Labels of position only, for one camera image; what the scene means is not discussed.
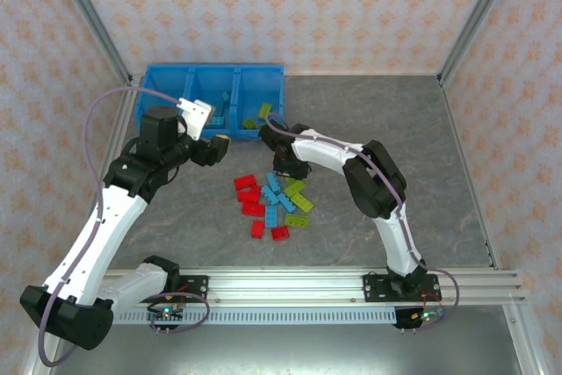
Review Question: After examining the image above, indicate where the aluminium mounting rail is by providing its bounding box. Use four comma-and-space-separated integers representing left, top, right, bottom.
103, 266, 526, 306

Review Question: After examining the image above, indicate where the controller circuit board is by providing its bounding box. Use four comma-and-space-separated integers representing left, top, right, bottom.
394, 304, 445, 332
147, 304, 184, 332

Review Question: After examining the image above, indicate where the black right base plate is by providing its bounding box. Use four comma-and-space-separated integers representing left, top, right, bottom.
362, 272, 440, 304

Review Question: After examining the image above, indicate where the blue plastic bin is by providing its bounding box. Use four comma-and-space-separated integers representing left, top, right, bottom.
231, 64, 286, 142
133, 63, 194, 129
183, 65, 241, 141

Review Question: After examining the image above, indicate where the aluminium frame post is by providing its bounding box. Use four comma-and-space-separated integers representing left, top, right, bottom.
47, 0, 133, 83
437, 0, 526, 85

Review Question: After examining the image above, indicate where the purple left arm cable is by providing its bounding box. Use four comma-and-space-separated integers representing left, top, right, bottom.
38, 87, 210, 368

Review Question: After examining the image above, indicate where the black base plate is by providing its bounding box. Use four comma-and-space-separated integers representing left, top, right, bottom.
166, 275, 210, 304
362, 272, 440, 304

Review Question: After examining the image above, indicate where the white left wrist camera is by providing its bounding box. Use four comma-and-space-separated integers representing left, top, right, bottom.
178, 98, 215, 141

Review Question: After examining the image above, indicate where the right controller circuit board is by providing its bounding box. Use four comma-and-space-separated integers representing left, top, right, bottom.
394, 304, 445, 332

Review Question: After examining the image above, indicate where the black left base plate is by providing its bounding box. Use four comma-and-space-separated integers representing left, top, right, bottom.
166, 275, 210, 304

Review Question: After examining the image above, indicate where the left controller circuit board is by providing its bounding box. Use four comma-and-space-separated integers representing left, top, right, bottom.
147, 304, 184, 332

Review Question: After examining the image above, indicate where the grey slotted cable duct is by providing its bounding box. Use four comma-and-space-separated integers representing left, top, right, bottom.
112, 307, 399, 326

